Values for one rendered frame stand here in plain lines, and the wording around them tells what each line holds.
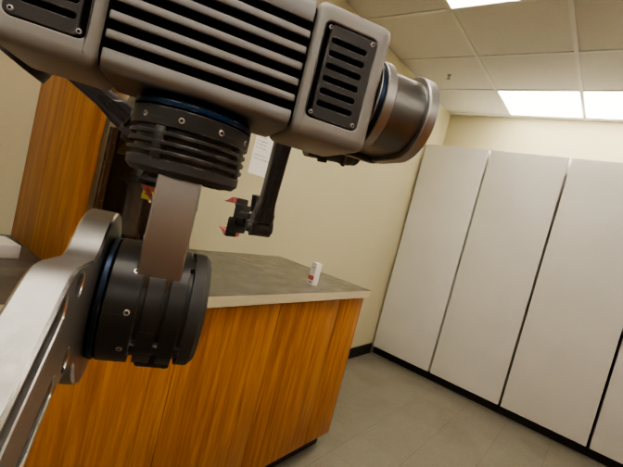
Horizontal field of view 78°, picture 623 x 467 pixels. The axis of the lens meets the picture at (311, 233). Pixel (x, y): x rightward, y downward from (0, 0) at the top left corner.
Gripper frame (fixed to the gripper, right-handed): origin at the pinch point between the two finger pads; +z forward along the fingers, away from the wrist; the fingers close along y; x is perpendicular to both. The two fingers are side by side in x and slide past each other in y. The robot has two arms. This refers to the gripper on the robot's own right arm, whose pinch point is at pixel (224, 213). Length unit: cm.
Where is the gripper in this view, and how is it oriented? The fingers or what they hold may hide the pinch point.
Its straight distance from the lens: 147.0
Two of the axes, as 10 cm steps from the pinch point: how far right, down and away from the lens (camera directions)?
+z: -7.6, -2.3, 6.1
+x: -6.0, -1.0, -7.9
